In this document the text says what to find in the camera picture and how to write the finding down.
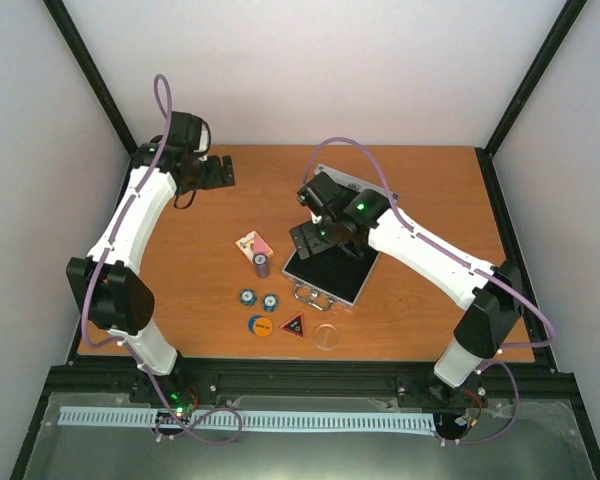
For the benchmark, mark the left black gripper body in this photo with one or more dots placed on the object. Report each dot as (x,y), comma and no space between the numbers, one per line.
(194,183)

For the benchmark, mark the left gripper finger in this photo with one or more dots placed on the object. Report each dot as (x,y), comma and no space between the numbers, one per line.
(212,174)
(227,171)

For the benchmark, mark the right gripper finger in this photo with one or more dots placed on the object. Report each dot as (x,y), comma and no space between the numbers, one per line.
(301,236)
(315,238)

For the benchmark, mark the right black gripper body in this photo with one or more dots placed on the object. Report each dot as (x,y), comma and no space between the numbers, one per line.
(328,233)

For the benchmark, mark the aluminium poker case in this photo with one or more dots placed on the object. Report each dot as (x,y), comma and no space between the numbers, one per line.
(331,276)

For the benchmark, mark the blue green chip stack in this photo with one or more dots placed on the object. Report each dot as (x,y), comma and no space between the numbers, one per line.
(248,297)
(270,302)

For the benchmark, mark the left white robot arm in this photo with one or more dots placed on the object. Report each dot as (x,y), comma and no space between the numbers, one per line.
(116,306)

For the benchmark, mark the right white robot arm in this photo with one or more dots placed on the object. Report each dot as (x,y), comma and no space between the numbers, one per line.
(486,294)

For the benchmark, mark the tall purple chip stack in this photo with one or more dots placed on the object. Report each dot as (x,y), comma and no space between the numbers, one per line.
(261,264)

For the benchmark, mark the playing card deck box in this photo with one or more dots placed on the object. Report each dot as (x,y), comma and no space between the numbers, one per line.
(252,244)

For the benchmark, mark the red black triangular button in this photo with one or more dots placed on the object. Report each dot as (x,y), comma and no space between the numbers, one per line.
(294,325)

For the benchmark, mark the clear round dealer button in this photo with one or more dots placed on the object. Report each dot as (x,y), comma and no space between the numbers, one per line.
(326,337)

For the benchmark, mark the orange blue round button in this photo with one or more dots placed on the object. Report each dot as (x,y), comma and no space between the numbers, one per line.
(260,326)

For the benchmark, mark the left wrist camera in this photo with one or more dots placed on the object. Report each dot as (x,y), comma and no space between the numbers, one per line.
(190,133)

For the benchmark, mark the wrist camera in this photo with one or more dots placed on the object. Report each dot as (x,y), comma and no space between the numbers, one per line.
(190,133)
(322,196)

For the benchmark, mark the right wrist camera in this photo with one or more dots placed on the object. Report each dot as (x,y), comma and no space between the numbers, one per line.
(322,196)

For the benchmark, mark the black aluminium frame rail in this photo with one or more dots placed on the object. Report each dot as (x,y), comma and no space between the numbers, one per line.
(212,380)

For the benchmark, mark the white slotted cable duct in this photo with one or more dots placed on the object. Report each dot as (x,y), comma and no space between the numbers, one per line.
(251,420)

